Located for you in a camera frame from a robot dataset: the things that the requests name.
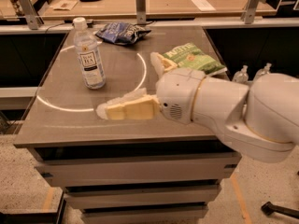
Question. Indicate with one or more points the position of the left metal bracket post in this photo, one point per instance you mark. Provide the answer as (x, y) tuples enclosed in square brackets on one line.
[(30, 14)]

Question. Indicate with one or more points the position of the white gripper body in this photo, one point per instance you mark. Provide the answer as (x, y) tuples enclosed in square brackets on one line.
[(177, 93)]

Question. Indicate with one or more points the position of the small paper packet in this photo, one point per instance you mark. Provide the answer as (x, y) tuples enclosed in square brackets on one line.
[(64, 5)]

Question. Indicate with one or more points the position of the grey drawer cabinet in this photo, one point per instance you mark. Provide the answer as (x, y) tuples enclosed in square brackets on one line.
[(123, 171)]

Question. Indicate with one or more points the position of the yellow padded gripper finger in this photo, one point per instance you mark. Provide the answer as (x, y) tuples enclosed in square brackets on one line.
[(134, 105), (162, 64)]

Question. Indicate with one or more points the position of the clear sanitizer bottle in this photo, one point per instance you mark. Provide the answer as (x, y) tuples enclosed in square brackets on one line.
[(241, 76), (263, 71)]

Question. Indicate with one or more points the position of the dark blue chip bag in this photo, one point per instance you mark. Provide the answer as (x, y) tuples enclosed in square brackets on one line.
[(122, 33)]

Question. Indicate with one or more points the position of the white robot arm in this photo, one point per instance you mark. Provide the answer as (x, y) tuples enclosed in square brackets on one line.
[(260, 120)]

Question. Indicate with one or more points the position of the green rice chip bag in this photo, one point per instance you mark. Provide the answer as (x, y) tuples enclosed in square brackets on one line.
[(189, 56)]

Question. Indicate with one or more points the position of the left clear sanitizer bottle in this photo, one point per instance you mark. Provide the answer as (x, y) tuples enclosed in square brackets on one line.
[(241, 76)]

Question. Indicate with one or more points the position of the clear Teas' Tea plastic bottle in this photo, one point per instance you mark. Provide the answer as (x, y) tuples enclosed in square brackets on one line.
[(89, 58)]

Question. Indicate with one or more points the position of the right clear sanitizer bottle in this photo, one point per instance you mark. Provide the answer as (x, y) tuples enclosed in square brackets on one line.
[(263, 71)]

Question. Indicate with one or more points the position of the black chair base leg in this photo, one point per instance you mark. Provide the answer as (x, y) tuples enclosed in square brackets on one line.
[(269, 208)]

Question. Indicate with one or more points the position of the white paper card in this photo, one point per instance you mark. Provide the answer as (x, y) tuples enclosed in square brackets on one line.
[(203, 5)]

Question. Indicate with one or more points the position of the middle metal bracket post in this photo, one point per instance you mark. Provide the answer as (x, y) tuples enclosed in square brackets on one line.
[(140, 6)]

